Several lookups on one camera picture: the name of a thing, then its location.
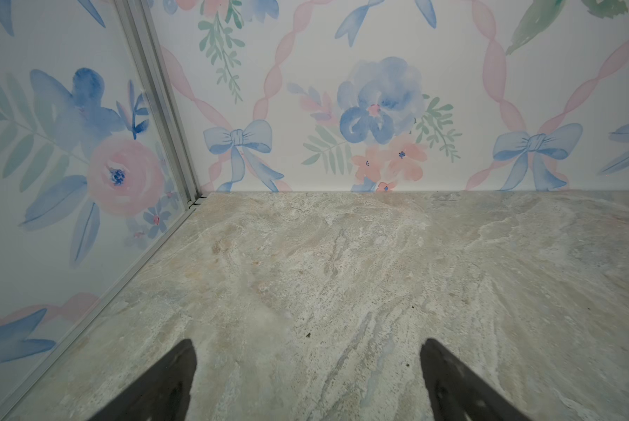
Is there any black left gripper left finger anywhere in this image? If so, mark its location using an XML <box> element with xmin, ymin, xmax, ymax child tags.
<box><xmin>90</xmin><ymin>339</ymin><xmax>197</xmax><ymax>421</ymax></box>

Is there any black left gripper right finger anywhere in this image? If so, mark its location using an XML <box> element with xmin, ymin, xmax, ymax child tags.
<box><xmin>420</xmin><ymin>338</ymin><xmax>529</xmax><ymax>421</ymax></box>

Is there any aluminium left corner post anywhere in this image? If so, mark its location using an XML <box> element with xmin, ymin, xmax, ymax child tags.
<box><xmin>115</xmin><ymin>0</ymin><xmax>203</xmax><ymax>208</ymax></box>

